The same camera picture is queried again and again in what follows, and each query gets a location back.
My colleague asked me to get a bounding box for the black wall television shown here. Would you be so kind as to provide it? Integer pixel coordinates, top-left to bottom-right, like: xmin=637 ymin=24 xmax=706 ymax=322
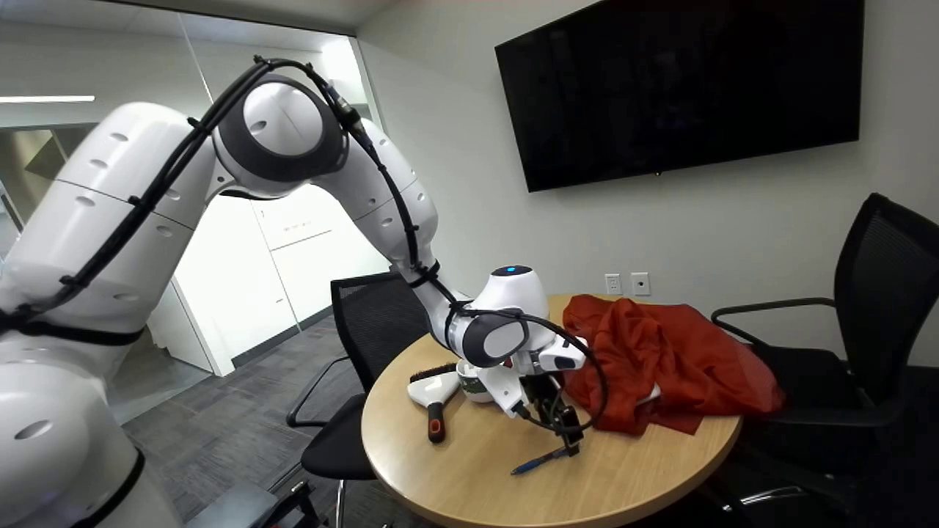
xmin=493 ymin=0 xmax=868 ymax=193

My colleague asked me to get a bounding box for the black pen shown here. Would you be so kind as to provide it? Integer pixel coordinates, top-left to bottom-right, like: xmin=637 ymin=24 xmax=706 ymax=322
xmin=510 ymin=447 xmax=574 ymax=479

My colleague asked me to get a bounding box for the white scraper orange black handle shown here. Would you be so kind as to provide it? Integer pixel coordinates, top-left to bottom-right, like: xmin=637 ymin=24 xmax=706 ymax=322
xmin=405 ymin=362 xmax=463 ymax=447

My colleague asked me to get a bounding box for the red cloth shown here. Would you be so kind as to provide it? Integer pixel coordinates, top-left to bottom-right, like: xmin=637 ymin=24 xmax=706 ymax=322
xmin=559 ymin=293 xmax=788 ymax=439

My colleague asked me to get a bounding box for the black chair ribbed back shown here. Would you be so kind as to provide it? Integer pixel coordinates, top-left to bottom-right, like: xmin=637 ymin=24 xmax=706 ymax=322
xmin=285 ymin=269 xmax=433 ymax=528

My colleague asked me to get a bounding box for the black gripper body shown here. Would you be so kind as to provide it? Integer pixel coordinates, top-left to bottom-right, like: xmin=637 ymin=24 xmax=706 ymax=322
xmin=520 ymin=366 xmax=574 ymax=429

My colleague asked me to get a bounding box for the ceiling light strip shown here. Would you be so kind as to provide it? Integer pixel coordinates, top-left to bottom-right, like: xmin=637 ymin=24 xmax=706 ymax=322
xmin=0 ymin=90 xmax=100 ymax=108

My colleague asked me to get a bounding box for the black mesh chair narrow back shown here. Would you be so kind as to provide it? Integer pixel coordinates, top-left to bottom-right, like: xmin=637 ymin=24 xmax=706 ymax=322
xmin=711 ymin=190 xmax=939 ymax=448

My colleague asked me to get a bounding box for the white cabinet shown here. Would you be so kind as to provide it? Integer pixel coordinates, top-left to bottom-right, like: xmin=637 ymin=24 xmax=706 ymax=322
xmin=144 ymin=184 xmax=397 ymax=381

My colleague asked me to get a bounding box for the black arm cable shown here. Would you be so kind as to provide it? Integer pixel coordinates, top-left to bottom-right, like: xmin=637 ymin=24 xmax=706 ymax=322
xmin=0 ymin=57 xmax=611 ymax=435

